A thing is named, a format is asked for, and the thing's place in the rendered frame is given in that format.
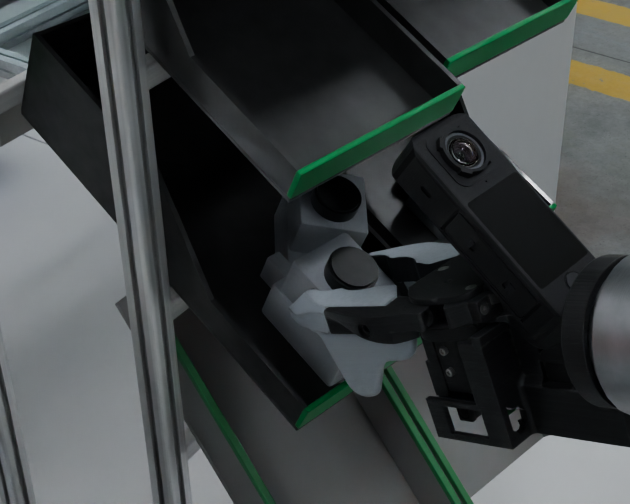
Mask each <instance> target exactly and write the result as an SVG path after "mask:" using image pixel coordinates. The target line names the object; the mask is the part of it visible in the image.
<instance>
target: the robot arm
mask: <svg viewBox="0 0 630 504"><path fill-rule="evenodd" d="M392 176H393V178H394V179H395V180H396V181H397V182H398V183H399V185H400V186H401V187H402V188H403V189H404V190H405V192H406V193H407V194H408V195H409V196H410V197H411V198H412V200H413V201H414V202H415V203H416V204H417V205H418V207H419V208H420V209H421V210H422V211H423V212H424V213H425V215H426V216H427V217H428V218H429V219H430V220H431V222H432V223H433V224H434V225H435V226H436V227H437V228H438V230H439V231H440V232H441V233H442V234H443V235H444V237H445V238H446V239H438V240H436V241H434V242H425V243H417V244H411V245H405V246H400V247H395V248H390V249H386V250H381V251H375V252H371V253H369V255H370V256H372V258H373V259H374V260H375V262H376V263H377V265H378V266H379V268H380V269H381V270H382V271H383V272H384V273H385V274H386V275H387V276H388V277H389V278H390V279H393V280H395V281H397V282H404V284H405V286H406V287H407V289H408V296H409V297H407V296H400V293H399V290H398V287H397V285H379V286H375V287H371V288H367V289H361V290H347V289H343V288H339V289H334V290H326V291H322V290H317V289H310V290H307V291H306V292H304V293H303V294H302V295H301V296H300V297H299V298H298V299H297V300H296V301H295V302H294V303H293V304H292V305H291V306H290V307H289V312H290V315H291V317H292V319H293V320H294V321H295V322H296V323H297V324H298V325H300V326H302V327H304V328H307V329H310V330H311V331H313V332H316V333H317V334H318V335H319V336H320V337H321V338H322V340H323V342H324V344H325V345H326V347H327V349H328V351H329V352H330V354H331V356H332V358H333V359H334V361H335V363H336V365H337V366H338V368H339V370H340V372H341V373H342V375H343V377H344V379H345V380H346V382H347V384H348V385H349V387H350V388H351V389H352V390H353V391H354V392H356V393H357V394H359V395H361V396H365V397H371V396H376V395H378V394H379V393H380V391H381V389H382V381H383V373H384V366H385V364H386V362H388V361H401V360H407V359H409V358H410V357H411V356H413V355H414V353H415V352H416V349H417V338H419V337H420V336H421V340H422V343H423V346H424V349H425V352H426V355H427V358H428V360H426V361H425V362H426V365H427V368H428V371H429V374H430V377H431V380H432V383H433V386H434V390H435V393H436V395H439V397H435V396H428V397H427V398H426V401H427V404H428V407H429V410H430V413H431V416H432V419H433V422H434V425H435V428H436V431H437V434H438V437H442V438H448V439H454V440H460V441H465V442H471V443H477V444H483V445H488V446H494V447H500V448H506V449H512V450H513V449H515V448H516V447H517V446H518V445H519V444H521V443H522V442H523V441H524V440H526V439H527V438H528V437H529V436H531V435H532V434H535V433H540V434H546V435H553V436H559V437H566V438H572V439H578V440H585V441H591V442H597V443H604V444H610V445H617V446H623V447H629V448H630V254H607V255H602V256H600V257H597V258H595V257H594V256H593V255H592V254H591V253H590V251H589V250H588V249H587V248H586V247H585V246H584V245H583V244H582V242H581V241H580V240H579V239H578V238H577V237H576V236H575V235H574V233H573V232H572V231H571V230H570V229H569V228H568V227H567V226H566V224H565V223H564V222H563V221H562V220H561V219H560V218H559V217H558V215H557V214H556V213H555V212H554V211H553V210H552V209H551V208H550V207H549V205H548V204H547V203H546V202H545V201H544V200H543V199H542V198H541V196H540V195H539V194H538V193H537V192H536V191H535V190H534V189H533V187H532V186H531V185H530V184H529V183H528V182H527V181H526V180H525V178H524V177H523V176H522V175H521V174H520V173H519V172H518V171H517V170H516V168H515V167H514V166H513V165H512V164H511V163H510V162H509V161H508V159H507V158H506V157H505V156H504V155H503V154H502V153H501V152H500V150H499V149H498V148H497V147H496V146H495V145H494V144H493V143H492V141H491V140H490V139H489V138H488V137H487V136H486V135H485V134H484V132H483V131H482V130H481V129H480V128H479V127H478V126H477V125H476V124H475V122H474V121H473V120H472V119H471V118H470V117H469V116H468V115H467V114H463V113H458V114H453V115H451V116H448V117H447V118H445V119H443V120H442V121H440V122H438V123H437V124H435V125H433V126H432V127H430V128H428V129H427V130H425V131H423V132H421V133H420V134H418V135H416V136H415V137H413V138H412V139H411V141H410V142H409V143H408V145H407V146H406V147H405V148H404V150H403V151H402V152H401V154H400V155H399V156H398V158H397V159H396V160H395V162H394V164H393V167H392ZM419 333H420V334H419ZM448 407H453V408H456V409H457V412H458V415H459V418H460V420H462V421H468V422H474V421H475V420H477V419H476V418H478V417H479V416H480V415H482V418H483V421H484V424H485V427H486V430H487V433H488V436H485V435H479V434H473V433H467V432H461V431H455V428H454V425H453V422H452V419H451V416H450V413H449V410H448ZM516 408H517V409H519V411H520V415H521V419H518V422H519V424H520V426H519V429H518V430H517V431H513V428H512V425H511V421H510V418H509V415H510V414H511V413H513V412H514V411H515V410H516Z"/></svg>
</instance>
